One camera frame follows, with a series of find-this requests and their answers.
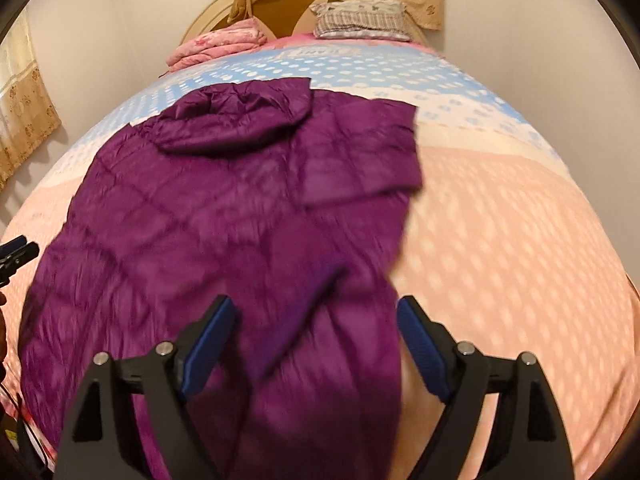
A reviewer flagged person's left hand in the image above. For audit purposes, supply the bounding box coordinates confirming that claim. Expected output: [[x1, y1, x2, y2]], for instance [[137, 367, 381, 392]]
[[0, 292, 8, 377]]

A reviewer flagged polka dot bedsheet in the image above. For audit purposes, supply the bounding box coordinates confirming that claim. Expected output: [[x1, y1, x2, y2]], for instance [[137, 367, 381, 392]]
[[0, 39, 640, 480]]

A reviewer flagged striped patterned pillow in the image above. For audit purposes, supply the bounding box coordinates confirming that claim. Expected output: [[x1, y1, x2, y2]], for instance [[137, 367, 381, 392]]
[[310, 0, 412, 41]]

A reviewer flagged pink folded quilt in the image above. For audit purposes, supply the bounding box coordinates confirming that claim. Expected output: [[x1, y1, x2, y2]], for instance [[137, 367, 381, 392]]
[[165, 16, 269, 74]]

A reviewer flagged narrow beige floral curtain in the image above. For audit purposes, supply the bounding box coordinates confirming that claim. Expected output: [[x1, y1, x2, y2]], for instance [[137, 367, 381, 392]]
[[0, 9, 63, 192]]

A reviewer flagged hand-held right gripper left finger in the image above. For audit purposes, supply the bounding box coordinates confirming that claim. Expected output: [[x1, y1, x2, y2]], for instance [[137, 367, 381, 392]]
[[52, 295, 238, 480]]

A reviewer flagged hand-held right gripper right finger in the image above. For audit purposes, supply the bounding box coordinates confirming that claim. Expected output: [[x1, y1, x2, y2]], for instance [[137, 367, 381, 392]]
[[397, 295, 571, 480]]

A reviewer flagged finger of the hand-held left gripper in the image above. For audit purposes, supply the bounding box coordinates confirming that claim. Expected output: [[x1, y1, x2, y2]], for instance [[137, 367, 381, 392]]
[[0, 234, 27, 257], [0, 241, 40, 281]]

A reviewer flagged cream wooden headboard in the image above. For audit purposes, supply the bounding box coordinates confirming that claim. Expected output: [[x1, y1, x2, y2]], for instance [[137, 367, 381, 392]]
[[180, 0, 432, 59]]

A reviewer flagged purple hooded puffer jacket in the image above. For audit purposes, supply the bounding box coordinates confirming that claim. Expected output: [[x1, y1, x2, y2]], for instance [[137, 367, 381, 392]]
[[17, 77, 426, 480]]

